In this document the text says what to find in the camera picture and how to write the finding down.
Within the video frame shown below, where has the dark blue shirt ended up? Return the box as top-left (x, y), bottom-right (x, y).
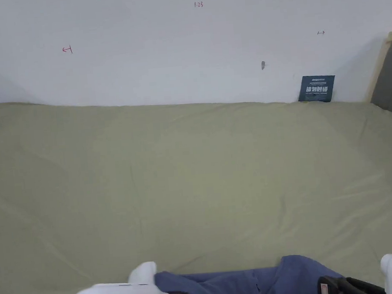
top-left (153, 247), bottom-right (384, 294)

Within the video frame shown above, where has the bed with pale green sheet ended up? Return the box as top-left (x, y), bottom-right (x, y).
top-left (0, 69), bottom-right (392, 294)

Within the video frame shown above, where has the dark blue printed card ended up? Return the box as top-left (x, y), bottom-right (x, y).
top-left (296, 73), bottom-right (338, 106)

